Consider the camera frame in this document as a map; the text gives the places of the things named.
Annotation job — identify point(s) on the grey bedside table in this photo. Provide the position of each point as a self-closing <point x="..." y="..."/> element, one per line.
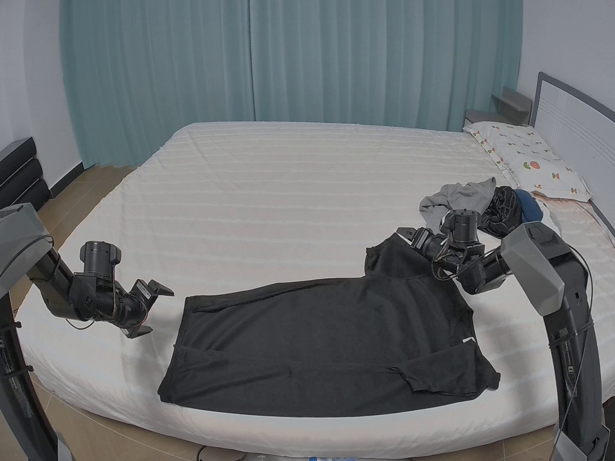
<point x="509" y="103"/>

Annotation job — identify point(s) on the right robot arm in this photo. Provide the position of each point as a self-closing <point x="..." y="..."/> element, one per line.
<point x="533" y="267"/>

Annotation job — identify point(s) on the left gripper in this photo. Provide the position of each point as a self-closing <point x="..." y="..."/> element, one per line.
<point x="134" y="308"/>

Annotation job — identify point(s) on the blue-green curtain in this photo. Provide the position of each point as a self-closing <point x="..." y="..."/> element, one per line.
<point x="288" y="41"/>

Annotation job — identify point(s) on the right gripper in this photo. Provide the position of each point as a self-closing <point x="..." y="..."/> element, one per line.
<point x="432" y="247"/>

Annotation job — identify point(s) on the white garment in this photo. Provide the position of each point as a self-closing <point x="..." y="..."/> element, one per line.
<point x="550" y="214"/>

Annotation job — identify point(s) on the black chest of drawers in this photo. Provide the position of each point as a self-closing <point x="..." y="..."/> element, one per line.
<point x="21" y="175"/>

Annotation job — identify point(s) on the bed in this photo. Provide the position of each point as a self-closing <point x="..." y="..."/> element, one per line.
<point x="288" y="199"/>

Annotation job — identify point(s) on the dark blue garment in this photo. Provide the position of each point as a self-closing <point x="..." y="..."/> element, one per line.
<point x="528" y="207"/>

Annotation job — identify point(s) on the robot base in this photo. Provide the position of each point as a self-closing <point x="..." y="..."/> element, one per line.
<point x="331" y="458"/>

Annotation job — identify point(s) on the black T-shirt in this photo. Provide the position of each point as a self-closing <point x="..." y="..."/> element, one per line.
<point x="312" y="339"/>

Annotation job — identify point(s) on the white printed pillow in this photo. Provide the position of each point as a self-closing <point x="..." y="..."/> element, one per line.
<point x="533" y="161"/>

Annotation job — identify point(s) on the grey garment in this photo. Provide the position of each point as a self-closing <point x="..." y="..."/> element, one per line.
<point x="461" y="195"/>

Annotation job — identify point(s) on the black glossy garment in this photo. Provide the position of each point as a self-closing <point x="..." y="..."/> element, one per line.
<point x="502" y="212"/>

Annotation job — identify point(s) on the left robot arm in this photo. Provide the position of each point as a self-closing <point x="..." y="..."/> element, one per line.
<point x="57" y="286"/>

